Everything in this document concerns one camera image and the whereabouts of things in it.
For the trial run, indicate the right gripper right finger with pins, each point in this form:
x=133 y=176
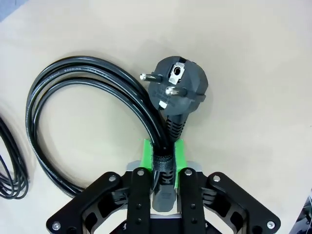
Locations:
x=191 y=195

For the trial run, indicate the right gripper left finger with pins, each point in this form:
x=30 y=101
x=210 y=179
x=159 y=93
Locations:
x=140 y=195

